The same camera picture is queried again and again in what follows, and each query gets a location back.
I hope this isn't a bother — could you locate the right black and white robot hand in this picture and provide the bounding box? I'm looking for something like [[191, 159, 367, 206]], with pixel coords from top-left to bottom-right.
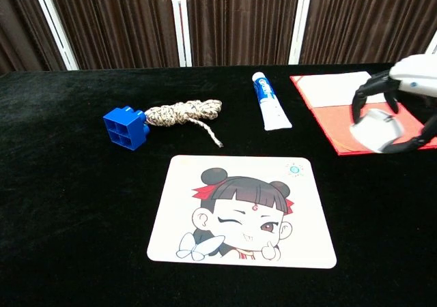
[[351, 53, 437, 154]]

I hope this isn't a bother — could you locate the cartoon girl mouse pad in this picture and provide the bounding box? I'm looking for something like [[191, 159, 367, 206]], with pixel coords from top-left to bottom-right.
[[146, 154, 338, 269]]

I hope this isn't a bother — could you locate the red open folder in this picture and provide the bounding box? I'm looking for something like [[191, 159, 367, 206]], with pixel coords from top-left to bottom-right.
[[289, 70, 437, 156]]

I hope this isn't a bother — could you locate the white and blue toothpaste tube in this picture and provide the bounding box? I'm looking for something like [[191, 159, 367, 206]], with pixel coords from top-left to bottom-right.
[[251, 72, 294, 132]]

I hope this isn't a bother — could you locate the brown pleated curtain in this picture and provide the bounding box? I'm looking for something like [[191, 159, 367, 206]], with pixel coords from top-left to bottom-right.
[[0, 0, 437, 74]]

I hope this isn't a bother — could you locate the blue plastic building brick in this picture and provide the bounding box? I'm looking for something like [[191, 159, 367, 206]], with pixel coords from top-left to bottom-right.
[[102, 106, 151, 151]]

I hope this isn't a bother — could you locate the white curtain frame post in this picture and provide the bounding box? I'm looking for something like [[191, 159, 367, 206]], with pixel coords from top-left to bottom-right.
[[169, 0, 193, 68], [287, 0, 315, 65], [425, 30, 437, 55], [29, 0, 80, 72]]

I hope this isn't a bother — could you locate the beige braided rope bundle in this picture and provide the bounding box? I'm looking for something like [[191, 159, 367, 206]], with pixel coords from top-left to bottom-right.
[[145, 98, 225, 149]]

